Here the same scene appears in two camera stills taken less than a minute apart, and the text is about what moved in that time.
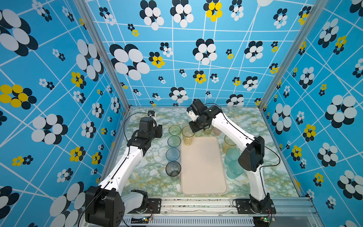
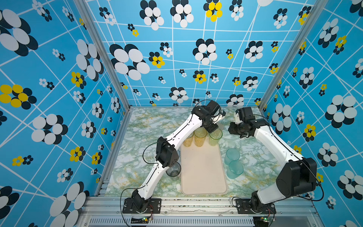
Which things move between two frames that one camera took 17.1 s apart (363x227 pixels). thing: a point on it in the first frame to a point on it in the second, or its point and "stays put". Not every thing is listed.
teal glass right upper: x=232 y=154 stays put
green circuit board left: x=140 y=220 stays put
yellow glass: x=228 y=144 to x=200 y=135
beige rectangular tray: x=203 y=170 stays put
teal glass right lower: x=235 y=169 stays put
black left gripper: x=159 y=131 to x=213 y=127
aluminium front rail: x=289 y=212 stays put
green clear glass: x=175 y=130 to x=215 y=136
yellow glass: x=187 y=135 stays put
